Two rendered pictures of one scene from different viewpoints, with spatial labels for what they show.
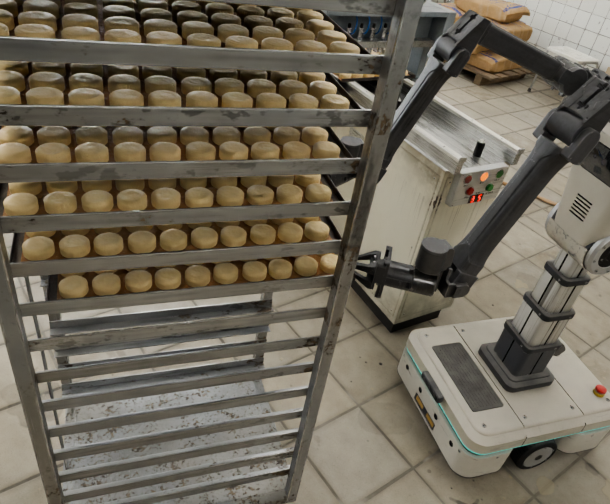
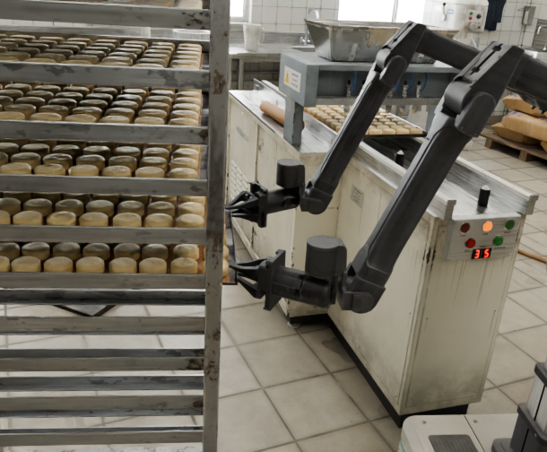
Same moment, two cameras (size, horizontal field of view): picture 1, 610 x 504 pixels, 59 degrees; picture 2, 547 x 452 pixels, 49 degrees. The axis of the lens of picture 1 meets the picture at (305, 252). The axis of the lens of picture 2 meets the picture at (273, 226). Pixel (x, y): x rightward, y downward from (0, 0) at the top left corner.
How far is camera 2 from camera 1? 0.49 m
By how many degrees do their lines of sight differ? 20
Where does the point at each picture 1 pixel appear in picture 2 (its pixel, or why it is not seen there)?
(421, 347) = (415, 436)
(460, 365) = not seen: outside the picture
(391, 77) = (214, 27)
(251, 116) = (76, 73)
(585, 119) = (473, 82)
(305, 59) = (124, 13)
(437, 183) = (429, 232)
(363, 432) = not seen: outside the picture
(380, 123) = (213, 80)
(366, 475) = not seen: outside the picture
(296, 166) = (135, 132)
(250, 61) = (65, 13)
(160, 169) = not seen: outside the picture
